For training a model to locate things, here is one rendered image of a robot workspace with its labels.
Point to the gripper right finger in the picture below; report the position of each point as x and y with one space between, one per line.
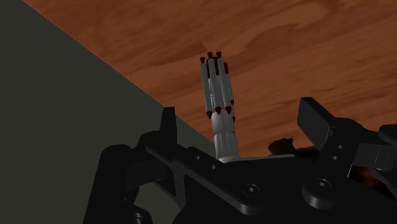
333 139

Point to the brown wooden table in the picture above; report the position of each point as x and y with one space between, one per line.
279 46

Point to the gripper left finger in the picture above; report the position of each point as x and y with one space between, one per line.
173 155

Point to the white toy rocket red tips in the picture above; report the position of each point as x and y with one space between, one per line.
221 130

